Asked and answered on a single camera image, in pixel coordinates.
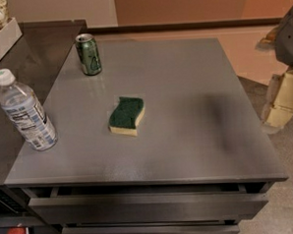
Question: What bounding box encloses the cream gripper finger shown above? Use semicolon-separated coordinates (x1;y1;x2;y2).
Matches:
261;68;293;135

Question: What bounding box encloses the green and yellow sponge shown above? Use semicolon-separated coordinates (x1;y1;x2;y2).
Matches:
108;96;146;137

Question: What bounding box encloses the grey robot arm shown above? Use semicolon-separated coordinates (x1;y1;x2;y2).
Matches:
259;5;293;135

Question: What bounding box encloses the green soda can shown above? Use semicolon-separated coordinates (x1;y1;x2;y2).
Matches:
75;33;101;76

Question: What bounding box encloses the upper steel drawer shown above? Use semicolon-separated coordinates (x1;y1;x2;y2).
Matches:
29;183;267;224

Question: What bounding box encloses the steel drawer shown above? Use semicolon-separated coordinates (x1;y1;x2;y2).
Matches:
29;183;267;224
62;225;239;234

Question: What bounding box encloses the lower steel drawer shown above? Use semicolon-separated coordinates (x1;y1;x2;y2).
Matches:
62;225;239;234

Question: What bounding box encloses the clear plastic water bottle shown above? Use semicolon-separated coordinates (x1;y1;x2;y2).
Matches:
0;68;57;151

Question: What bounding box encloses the white snack box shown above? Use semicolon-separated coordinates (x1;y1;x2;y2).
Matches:
0;18;22;61

